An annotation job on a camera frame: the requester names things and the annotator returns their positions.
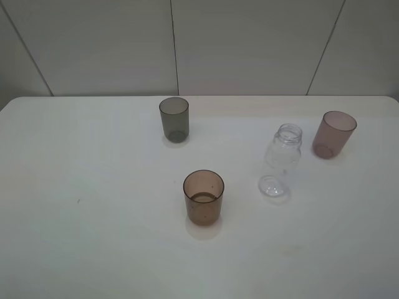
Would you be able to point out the pink translucent cup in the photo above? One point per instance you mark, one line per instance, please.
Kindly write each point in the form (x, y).
(333, 133)

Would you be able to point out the brown translucent cup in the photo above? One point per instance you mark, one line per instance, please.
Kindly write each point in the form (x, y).
(203, 190)

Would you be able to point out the clear plastic bottle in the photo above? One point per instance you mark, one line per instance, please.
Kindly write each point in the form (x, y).
(281, 158)

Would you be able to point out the grey translucent cup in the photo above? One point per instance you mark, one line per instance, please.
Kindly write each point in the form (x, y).
(174, 112)

